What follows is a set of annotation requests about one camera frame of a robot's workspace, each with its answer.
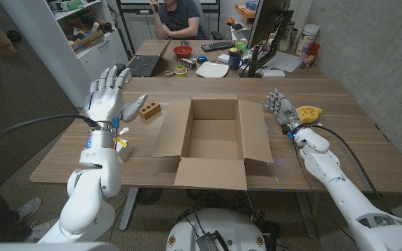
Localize orange box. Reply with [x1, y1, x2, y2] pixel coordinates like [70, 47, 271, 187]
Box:
[234, 2, 260, 19]

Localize white robot torso edge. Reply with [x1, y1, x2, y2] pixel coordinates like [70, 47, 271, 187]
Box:
[0, 241, 120, 251]

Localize brown brick with holes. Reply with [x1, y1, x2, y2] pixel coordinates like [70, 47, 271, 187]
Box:
[138, 100, 162, 121]

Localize open black laptop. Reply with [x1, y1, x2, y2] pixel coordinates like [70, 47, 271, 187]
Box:
[126, 37, 172, 78]

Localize person in dark t-shirt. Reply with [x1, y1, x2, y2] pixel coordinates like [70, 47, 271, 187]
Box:
[149, 0, 209, 40]

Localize small printed cardboard box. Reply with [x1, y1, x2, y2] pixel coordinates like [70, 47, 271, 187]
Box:
[70, 29, 106, 55]

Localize black monitor on stand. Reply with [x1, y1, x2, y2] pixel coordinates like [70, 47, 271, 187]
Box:
[239, 0, 295, 78]

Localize dark blue mug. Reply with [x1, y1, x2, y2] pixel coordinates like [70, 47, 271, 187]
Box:
[228, 52, 244, 71]

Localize white shelf cabinet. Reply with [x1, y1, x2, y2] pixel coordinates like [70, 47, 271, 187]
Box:
[0, 0, 129, 109]

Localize black round floor base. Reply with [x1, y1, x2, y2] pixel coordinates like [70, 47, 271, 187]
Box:
[136, 188, 163, 206]

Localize white paper sheets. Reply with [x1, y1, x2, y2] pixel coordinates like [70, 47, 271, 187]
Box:
[259, 50, 302, 74]

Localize metal table leg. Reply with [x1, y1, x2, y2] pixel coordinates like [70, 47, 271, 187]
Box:
[119, 187, 139, 231]
[294, 190, 318, 240]

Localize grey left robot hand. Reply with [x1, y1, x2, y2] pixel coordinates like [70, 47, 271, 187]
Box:
[82, 66, 149, 123]

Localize yellow banana toy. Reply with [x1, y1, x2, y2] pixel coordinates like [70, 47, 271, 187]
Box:
[295, 105, 324, 124]

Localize white plate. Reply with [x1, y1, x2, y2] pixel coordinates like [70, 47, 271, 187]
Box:
[195, 61, 230, 79]

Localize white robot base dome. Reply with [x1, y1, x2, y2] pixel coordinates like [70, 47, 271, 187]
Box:
[165, 208, 267, 251]

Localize white cube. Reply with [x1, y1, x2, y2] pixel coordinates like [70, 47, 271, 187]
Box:
[115, 137, 134, 164]

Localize grey office chair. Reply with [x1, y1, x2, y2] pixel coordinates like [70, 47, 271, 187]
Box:
[193, 0, 225, 40]

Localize red bowl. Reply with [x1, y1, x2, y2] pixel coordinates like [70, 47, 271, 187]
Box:
[172, 45, 194, 59]

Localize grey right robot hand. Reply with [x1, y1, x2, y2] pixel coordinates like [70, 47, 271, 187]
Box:
[264, 89, 302, 130]

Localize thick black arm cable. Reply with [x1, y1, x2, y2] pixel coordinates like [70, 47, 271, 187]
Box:
[305, 123, 396, 215]
[0, 114, 99, 165]

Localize white canister with label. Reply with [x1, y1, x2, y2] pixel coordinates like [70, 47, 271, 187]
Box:
[295, 23, 320, 56]

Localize small dark rectangular box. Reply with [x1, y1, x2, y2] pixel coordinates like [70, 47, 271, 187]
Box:
[179, 57, 198, 70]

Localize black keyboard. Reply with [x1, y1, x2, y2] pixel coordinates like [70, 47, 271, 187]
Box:
[200, 40, 236, 53]

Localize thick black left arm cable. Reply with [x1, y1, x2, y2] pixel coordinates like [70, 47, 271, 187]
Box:
[0, 114, 99, 165]

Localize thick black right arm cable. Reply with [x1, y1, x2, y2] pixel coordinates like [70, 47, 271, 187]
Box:
[305, 123, 396, 215]

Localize open cardboard box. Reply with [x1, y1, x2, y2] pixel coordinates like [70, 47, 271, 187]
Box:
[151, 93, 274, 191]

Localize black round object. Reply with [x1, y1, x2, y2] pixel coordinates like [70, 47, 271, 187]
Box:
[6, 29, 23, 43]

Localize grey finned module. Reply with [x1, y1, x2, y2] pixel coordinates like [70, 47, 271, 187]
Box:
[195, 229, 230, 251]

